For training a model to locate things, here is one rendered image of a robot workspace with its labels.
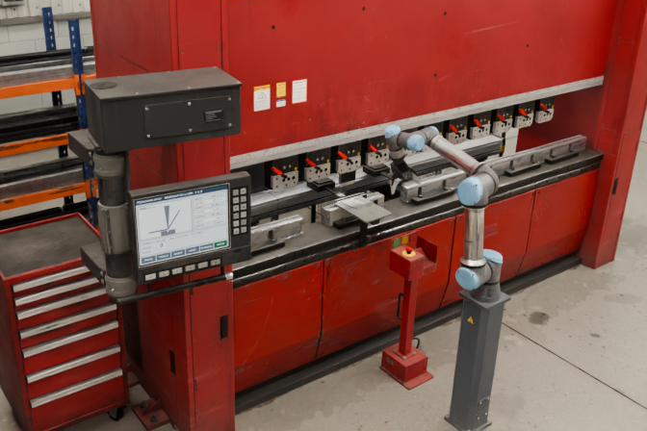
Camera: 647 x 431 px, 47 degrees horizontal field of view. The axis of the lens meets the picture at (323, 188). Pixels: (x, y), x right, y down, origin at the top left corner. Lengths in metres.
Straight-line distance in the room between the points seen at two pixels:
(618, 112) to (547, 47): 0.83
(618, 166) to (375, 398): 2.44
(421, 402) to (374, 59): 1.85
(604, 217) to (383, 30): 2.49
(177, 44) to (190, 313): 1.22
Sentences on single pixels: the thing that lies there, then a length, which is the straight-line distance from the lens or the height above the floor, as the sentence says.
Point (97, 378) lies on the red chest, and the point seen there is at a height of 0.35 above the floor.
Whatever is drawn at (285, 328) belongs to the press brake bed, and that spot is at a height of 0.43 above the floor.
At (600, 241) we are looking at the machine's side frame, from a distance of 5.76.
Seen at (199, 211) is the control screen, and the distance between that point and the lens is 2.77.
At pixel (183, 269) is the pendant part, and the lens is 2.85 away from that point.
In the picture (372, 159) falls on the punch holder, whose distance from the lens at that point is 4.03.
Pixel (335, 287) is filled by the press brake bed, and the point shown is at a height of 0.57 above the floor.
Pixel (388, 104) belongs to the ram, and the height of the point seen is 1.51.
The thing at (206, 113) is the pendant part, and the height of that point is 1.85.
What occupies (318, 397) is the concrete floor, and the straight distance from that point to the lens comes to 4.23.
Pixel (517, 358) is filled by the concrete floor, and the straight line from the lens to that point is 4.72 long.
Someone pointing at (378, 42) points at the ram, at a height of 1.84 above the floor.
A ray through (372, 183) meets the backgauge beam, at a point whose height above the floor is 0.92.
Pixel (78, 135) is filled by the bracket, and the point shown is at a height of 1.70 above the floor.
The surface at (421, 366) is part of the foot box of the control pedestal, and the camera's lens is 4.40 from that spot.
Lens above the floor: 2.67
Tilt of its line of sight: 24 degrees down
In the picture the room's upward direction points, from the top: 2 degrees clockwise
